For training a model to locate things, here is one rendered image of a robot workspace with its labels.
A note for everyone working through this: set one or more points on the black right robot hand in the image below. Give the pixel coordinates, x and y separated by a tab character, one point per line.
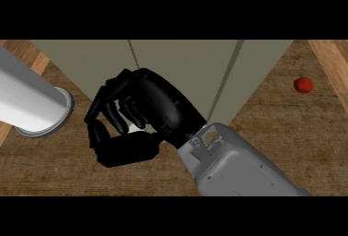
158	104

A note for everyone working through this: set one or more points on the white cylinder with grey rim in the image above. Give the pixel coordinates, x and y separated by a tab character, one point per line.
27	98

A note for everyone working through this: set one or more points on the white bottle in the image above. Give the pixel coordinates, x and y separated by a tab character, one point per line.
134	129

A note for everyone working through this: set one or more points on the grey-green cabinet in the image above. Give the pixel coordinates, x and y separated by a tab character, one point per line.
190	61

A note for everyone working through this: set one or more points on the red pepper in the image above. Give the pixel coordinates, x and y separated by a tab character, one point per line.
303	84

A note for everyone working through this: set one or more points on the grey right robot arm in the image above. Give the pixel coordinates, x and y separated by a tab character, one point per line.
239	169

